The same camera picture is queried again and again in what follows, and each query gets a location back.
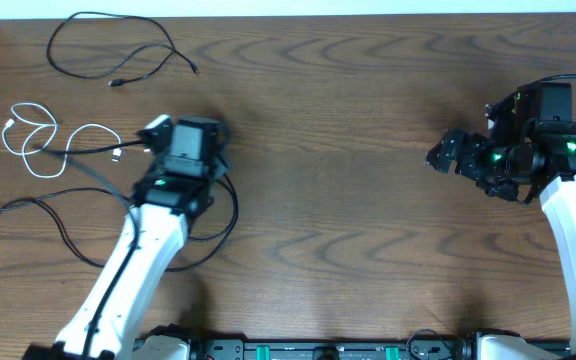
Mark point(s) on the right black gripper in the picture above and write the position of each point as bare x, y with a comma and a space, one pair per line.
473, 144

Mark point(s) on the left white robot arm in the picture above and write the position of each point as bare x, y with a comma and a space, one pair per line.
173, 193

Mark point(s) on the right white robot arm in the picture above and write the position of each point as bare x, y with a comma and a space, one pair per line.
529, 153

